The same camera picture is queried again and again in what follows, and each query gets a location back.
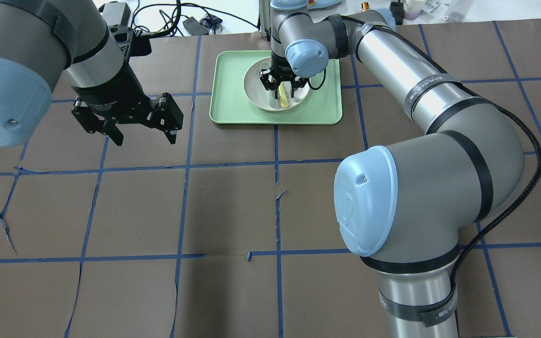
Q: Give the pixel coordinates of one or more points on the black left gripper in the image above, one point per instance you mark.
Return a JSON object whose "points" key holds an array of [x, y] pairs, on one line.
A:
{"points": [[111, 97]]}

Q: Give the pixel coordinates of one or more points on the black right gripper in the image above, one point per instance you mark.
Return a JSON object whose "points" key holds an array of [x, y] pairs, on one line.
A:
{"points": [[280, 65]]}

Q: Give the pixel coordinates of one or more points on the yellow plastic fork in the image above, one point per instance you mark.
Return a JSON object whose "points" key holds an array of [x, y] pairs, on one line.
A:
{"points": [[283, 97]]}

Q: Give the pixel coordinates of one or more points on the white round plate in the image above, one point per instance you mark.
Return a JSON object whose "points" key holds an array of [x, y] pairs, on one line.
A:
{"points": [[256, 92]]}

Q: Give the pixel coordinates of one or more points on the pale green plastic spoon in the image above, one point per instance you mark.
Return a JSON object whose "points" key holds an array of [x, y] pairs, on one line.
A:
{"points": [[270, 96]]}

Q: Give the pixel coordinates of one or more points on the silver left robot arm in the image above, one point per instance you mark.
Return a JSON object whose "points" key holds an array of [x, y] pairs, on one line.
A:
{"points": [[42, 41]]}

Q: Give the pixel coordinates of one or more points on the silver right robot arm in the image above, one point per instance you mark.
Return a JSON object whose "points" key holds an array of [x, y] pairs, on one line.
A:
{"points": [[412, 211]]}

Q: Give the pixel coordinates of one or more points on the light green plastic tray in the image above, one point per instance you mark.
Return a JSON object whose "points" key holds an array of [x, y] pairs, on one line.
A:
{"points": [[230, 105]]}

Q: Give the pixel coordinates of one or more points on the small black power brick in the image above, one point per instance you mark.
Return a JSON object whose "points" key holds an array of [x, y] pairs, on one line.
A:
{"points": [[194, 28]]}

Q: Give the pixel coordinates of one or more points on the aluminium frame post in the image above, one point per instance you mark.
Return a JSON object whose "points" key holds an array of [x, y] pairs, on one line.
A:
{"points": [[264, 18]]}

